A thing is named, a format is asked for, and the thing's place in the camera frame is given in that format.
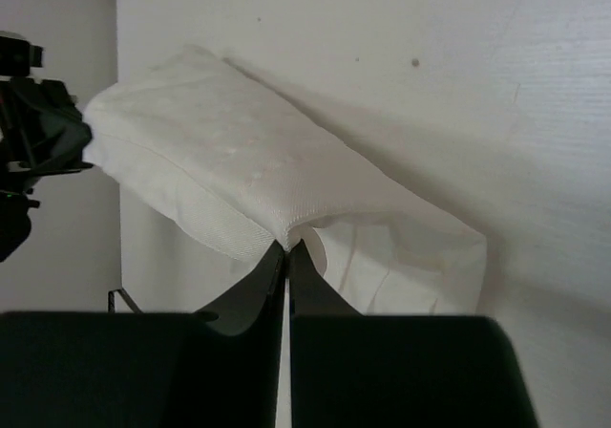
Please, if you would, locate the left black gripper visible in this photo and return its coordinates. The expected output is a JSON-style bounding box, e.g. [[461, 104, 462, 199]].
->
[[1, 32, 93, 260]]

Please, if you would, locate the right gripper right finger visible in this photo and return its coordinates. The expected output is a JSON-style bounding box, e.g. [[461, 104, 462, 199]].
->
[[288, 244, 537, 427]]

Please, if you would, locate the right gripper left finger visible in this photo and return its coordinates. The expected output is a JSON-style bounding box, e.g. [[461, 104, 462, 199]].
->
[[1, 244, 284, 427]]

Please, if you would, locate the white pleated skirt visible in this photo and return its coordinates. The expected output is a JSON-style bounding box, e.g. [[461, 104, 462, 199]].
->
[[85, 47, 487, 314]]

